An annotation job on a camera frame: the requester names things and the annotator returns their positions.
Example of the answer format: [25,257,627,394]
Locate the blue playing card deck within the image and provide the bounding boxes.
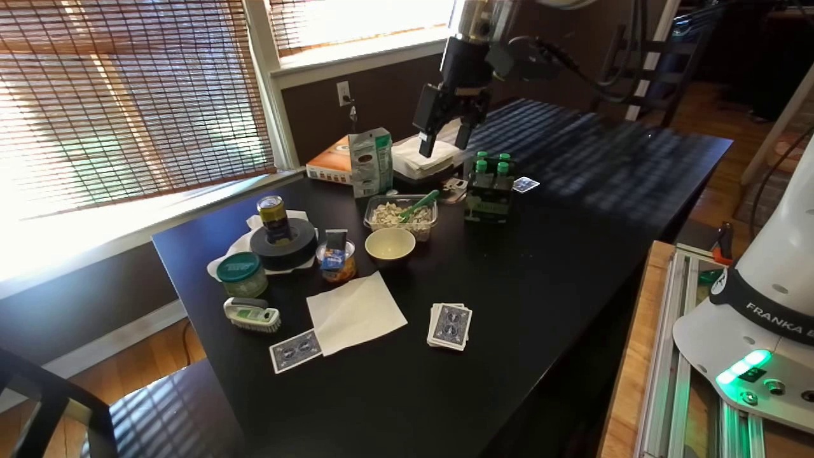
[424,301,475,355]

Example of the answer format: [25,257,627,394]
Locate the brown bamboo window blind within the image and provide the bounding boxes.
[0,0,283,224]
[265,0,460,61]

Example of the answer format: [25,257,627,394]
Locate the green plastic spoon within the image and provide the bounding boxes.
[398,188,442,226]

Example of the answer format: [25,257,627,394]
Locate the teal lidded container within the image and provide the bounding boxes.
[215,249,271,301]

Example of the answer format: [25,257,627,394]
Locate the aluminium rail frame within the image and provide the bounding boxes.
[633,242,814,458]

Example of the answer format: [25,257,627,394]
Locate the folded white towel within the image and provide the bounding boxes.
[390,131,468,184]

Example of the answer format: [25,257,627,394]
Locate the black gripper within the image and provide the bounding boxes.
[418,37,497,163]

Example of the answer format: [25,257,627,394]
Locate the clear plastic lunchbox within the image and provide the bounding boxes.
[361,192,440,244]

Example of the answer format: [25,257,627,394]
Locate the white pumpkin seeds pile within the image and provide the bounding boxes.
[367,200,431,229]

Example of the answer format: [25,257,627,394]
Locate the cream round bowl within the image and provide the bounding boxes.
[365,226,419,265]

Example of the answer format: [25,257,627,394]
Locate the spilled white seeds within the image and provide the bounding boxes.
[440,177,471,210]

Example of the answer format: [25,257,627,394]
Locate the white paper napkin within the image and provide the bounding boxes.
[302,271,410,360]

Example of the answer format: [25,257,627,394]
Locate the white green handheld device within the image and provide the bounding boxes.
[221,296,286,337]

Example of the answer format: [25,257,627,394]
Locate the green-capped small bottle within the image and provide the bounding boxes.
[471,151,493,195]
[493,151,516,200]

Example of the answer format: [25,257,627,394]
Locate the small dark jar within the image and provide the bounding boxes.
[258,195,291,229]

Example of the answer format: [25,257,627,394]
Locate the black wooden chair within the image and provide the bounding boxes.
[0,347,249,458]

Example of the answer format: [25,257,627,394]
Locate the dark ladder-back chair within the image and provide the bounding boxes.
[606,0,723,131]

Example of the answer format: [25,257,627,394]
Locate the small white label card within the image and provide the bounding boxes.
[508,173,541,197]

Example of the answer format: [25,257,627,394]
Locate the small red tool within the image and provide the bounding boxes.
[709,221,737,263]

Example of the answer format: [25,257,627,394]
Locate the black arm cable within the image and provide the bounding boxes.
[492,32,672,109]

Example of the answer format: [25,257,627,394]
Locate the green white carton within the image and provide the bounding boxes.
[348,126,395,202]

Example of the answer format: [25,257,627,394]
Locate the small glass cup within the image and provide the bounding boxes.
[316,240,358,286]

